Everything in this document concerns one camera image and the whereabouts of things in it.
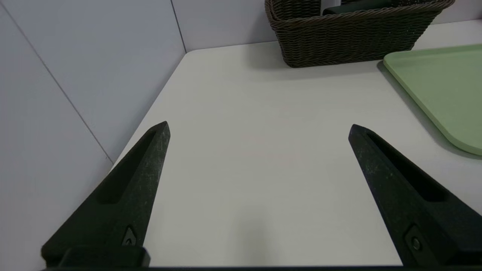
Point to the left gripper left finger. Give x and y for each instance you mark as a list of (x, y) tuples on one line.
[(116, 210)]

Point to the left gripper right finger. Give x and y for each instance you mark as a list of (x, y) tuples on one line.
[(418, 214)]

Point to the black glasses case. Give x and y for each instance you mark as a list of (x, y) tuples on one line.
[(357, 6)]

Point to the large dark brown wicker basket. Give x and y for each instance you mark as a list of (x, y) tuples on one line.
[(339, 41)]

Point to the light green plastic tray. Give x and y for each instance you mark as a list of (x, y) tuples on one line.
[(444, 86)]

